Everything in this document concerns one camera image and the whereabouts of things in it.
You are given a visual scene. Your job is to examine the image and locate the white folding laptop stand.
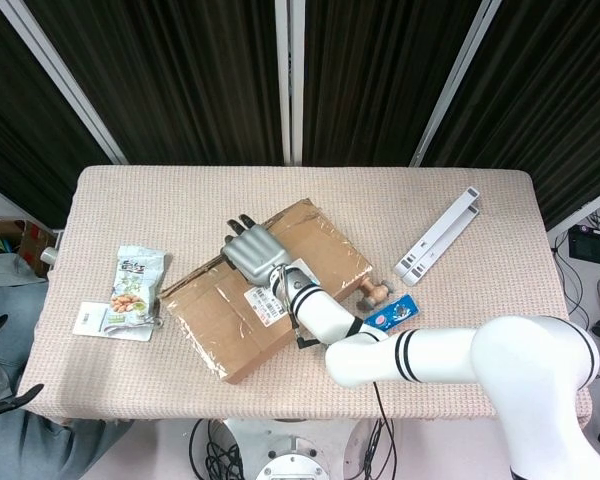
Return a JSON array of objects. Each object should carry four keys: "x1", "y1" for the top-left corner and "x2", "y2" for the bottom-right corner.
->
[{"x1": 392, "y1": 185, "x2": 481, "y2": 287}]

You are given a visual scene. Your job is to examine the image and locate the black floor cable bundle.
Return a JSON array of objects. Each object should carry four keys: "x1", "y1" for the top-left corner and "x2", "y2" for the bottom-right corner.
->
[
  {"x1": 188, "y1": 418, "x2": 247, "y2": 480},
  {"x1": 362, "y1": 379, "x2": 400, "y2": 480}
]

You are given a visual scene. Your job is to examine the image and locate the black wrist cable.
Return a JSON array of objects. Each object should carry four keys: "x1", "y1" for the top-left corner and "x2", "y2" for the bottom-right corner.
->
[{"x1": 277, "y1": 264, "x2": 326, "y2": 351}]

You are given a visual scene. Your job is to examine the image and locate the green peanut snack bag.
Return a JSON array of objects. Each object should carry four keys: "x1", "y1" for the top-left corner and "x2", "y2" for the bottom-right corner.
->
[{"x1": 99, "y1": 244, "x2": 167, "y2": 335}]

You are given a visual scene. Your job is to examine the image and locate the beige waffle tablecloth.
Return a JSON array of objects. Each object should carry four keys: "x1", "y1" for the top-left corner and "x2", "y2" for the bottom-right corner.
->
[{"x1": 17, "y1": 165, "x2": 594, "y2": 432}]

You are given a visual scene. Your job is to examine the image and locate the blue cookie box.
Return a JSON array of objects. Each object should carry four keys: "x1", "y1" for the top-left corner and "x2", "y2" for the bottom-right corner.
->
[{"x1": 363, "y1": 293, "x2": 421, "y2": 332}]

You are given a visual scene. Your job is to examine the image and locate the black grey left robot hand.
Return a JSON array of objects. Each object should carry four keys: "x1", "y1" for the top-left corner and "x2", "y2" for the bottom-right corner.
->
[{"x1": 0, "y1": 313, "x2": 45, "y2": 422}]

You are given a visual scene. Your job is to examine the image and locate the brown cardboard floor box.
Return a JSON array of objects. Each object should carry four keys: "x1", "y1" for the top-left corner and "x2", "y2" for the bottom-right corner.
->
[{"x1": 0, "y1": 219, "x2": 59, "y2": 276}]

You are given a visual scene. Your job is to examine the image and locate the grey round robot base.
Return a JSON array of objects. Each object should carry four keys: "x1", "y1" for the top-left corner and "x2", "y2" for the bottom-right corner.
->
[{"x1": 219, "y1": 418, "x2": 371, "y2": 480}]

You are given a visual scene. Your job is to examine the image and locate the black grey right robot hand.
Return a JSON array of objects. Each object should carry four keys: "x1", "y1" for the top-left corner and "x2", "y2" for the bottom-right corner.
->
[{"x1": 221, "y1": 214, "x2": 294, "y2": 287}]

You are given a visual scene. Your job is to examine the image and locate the black partition panel white frame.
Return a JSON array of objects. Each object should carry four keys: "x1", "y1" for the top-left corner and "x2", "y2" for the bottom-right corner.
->
[
  {"x1": 289, "y1": 0, "x2": 501, "y2": 167},
  {"x1": 0, "y1": 0, "x2": 127, "y2": 230},
  {"x1": 9, "y1": 0, "x2": 294, "y2": 166},
  {"x1": 409, "y1": 0, "x2": 600, "y2": 234}
]

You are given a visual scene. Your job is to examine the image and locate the white cardboard hang card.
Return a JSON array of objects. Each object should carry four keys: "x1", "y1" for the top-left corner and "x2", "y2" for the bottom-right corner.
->
[{"x1": 72, "y1": 301, "x2": 155, "y2": 343}]

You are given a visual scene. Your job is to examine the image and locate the wooden massage roller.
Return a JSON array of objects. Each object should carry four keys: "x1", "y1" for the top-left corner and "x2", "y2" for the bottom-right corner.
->
[{"x1": 355, "y1": 279, "x2": 396, "y2": 309}]

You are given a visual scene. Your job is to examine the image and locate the black floor device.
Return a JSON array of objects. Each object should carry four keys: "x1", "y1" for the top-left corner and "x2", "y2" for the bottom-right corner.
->
[{"x1": 567, "y1": 225, "x2": 600, "y2": 264}]

